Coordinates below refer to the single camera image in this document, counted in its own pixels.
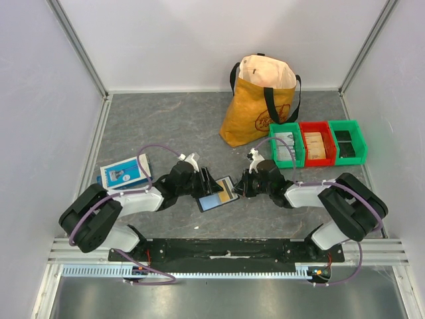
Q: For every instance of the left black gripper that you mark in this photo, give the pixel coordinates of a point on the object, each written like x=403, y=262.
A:
x=210, y=186

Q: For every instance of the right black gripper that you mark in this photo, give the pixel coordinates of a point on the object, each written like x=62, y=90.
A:
x=248, y=185

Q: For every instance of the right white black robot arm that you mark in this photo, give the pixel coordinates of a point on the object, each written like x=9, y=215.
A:
x=354, y=209

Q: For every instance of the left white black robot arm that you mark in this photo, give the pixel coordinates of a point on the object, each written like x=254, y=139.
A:
x=90, y=221

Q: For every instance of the silver cards stack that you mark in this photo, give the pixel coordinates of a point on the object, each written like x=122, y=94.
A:
x=285, y=146

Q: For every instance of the gold cards stack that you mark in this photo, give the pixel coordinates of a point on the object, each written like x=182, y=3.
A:
x=314, y=146

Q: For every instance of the blue white card box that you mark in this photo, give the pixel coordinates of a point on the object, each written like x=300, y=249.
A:
x=122, y=176

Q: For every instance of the black cards stack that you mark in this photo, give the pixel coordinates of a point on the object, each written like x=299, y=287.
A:
x=344, y=142

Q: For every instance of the left green plastic bin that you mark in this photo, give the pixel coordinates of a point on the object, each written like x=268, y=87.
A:
x=299, y=159

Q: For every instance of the green plastic bin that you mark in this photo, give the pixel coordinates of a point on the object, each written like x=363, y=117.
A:
x=358, y=141
x=299, y=159

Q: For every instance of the red plastic bin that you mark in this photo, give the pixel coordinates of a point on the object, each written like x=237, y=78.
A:
x=330, y=148

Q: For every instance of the yellow tote bag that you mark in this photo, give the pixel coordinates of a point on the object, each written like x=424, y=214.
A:
x=263, y=90

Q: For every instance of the right green plastic bin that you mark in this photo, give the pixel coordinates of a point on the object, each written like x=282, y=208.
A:
x=358, y=141

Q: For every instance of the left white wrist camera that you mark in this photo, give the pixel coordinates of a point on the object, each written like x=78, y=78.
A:
x=191, y=159

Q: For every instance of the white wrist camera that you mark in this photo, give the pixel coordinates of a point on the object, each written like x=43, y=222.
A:
x=255, y=158
x=191, y=159

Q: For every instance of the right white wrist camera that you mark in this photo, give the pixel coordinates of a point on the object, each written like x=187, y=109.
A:
x=255, y=158

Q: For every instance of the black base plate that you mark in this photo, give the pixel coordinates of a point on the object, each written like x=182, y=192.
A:
x=163, y=251

